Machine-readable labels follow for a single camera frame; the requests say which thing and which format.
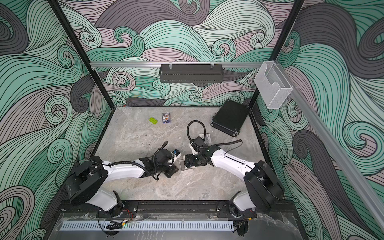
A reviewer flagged white jewelry box base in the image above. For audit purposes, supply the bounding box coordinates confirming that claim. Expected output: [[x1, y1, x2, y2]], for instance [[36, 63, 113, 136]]
[[178, 160, 193, 172]]

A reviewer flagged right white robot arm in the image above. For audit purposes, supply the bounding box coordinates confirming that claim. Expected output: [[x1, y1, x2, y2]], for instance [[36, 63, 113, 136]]
[[184, 120, 284, 218]]

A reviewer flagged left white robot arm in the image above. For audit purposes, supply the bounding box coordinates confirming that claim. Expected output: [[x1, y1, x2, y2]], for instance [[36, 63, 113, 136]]
[[63, 142, 181, 213]]

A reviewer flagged green rectangular block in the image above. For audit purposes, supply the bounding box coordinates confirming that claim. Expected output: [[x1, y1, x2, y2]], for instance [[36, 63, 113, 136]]
[[149, 117, 158, 125]]

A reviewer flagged black aluminium case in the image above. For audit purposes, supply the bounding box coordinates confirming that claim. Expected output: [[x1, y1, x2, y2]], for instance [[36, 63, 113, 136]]
[[211, 100, 249, 137]]

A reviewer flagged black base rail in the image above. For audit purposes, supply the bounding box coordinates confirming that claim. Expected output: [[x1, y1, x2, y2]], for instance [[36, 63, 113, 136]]
[[98, 199, 298, 221]]

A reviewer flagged white slotted cable duct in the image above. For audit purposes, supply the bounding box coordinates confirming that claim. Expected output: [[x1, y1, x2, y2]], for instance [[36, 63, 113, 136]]
[[59, 220, 235, 231]]

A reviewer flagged black wall-mounted tray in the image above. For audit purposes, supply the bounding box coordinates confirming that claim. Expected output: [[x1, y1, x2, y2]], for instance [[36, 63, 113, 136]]
[[159, 65, 224, 84]]

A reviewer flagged aluminium wall rail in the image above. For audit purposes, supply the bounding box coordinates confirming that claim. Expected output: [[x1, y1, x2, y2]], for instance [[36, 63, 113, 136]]
[[90, 61, 263, 69]]

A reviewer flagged clear acrylic wall holder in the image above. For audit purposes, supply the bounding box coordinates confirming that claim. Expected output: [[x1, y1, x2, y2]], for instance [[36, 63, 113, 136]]
[[254, 61, 293, 110]]

